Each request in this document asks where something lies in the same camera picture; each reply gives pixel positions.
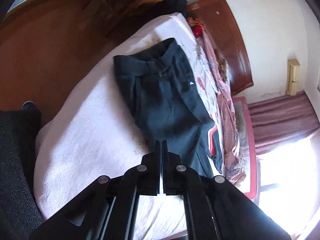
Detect white floral bed sheet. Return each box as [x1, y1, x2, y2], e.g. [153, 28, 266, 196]
[32, 11, 226, 240]

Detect pink dotted quilt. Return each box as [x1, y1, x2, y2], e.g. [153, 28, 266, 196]
[187, 17, 246, 186]

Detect pink bed guard rail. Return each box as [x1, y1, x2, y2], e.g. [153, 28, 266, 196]
[233, 97, 257, 199]

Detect black clothes pile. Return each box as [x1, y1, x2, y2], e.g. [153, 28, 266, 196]
[148, 0, 190, 18]

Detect wooden headboard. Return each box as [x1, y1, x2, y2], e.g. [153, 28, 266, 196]
[188, 0, 254, 96]

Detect operator's dark trouser leg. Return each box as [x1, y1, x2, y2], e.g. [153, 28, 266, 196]
[1, 107, 43, 239]

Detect beige air conditioner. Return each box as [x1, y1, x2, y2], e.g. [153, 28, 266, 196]
[286, 59, 300, 96]

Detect black Anta sweatpants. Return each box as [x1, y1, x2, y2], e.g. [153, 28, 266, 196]
[113, 38, 222, 178]

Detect window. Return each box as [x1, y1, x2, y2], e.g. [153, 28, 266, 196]
[254, 134, 319, 239]

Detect wooden chair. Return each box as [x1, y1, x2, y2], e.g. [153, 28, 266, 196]
[77, 0, 163, 35]

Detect mauve curtain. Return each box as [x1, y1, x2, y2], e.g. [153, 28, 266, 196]
[248, 92, 319, 155]

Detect red pillow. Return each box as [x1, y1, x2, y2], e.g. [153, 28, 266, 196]
[193, 25, 203, 38]

